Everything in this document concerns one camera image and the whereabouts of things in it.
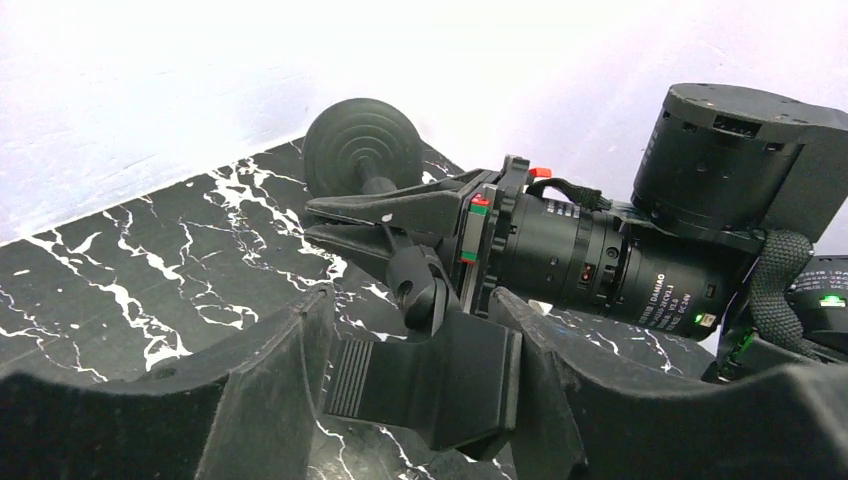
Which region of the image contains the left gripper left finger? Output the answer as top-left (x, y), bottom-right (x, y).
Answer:
top-left (1, 287), bottom-right (334, 479)

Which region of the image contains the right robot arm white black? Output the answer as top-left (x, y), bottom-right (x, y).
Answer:
top-left (302, 83), bottom-right (847, 381)

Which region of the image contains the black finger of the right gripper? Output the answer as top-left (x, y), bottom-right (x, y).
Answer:
top-left (304, 223), bottom-right (456, 282)
top-left (306, 169), bottom-right (497, 237)

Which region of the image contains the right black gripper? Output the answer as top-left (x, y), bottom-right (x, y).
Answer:
top-left (457, 156), bottom-right (754, 340)

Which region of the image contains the black rod with round base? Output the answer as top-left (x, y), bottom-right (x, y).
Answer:
top-left (301, 97), bottom-right (525, 462)

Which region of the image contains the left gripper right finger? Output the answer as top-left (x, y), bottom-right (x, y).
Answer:
top-left (490, 288), bottom-right (847, 479)

